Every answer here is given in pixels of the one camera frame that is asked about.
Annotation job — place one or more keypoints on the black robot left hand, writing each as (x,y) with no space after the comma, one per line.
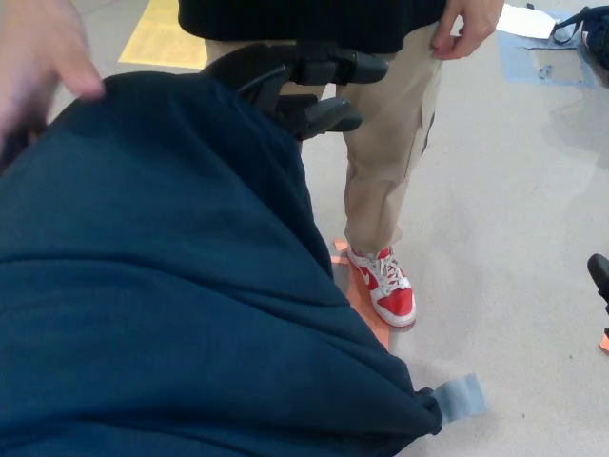
(304,71)

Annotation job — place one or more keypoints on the person's right hand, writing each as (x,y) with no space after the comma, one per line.
(38,57)

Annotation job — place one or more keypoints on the person's left hand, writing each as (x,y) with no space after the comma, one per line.
(468,28)

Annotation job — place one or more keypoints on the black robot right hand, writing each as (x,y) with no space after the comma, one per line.
(600,276)

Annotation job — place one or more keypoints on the dark teal coat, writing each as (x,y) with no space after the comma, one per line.
(166,285)

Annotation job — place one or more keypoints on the black shirt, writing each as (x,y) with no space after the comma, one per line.
(309,19)

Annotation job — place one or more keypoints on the white paper sheet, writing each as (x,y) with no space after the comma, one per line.
(528,21)

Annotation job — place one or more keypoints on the small orange tape piece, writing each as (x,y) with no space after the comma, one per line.
(604,343)

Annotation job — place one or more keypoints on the khaki trousers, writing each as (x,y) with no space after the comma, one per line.
(385,157)

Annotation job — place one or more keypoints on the yellow square floor marking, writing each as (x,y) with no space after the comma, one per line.
(162,38)

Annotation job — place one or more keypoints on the dark navy bag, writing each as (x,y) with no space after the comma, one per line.
(597,57)

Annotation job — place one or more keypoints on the grey tape strip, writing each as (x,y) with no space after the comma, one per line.
(461,397)

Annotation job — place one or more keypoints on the red white sneaker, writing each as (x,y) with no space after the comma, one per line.
(387,290)

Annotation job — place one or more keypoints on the orange square floor marking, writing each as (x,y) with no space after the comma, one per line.
(368,314)

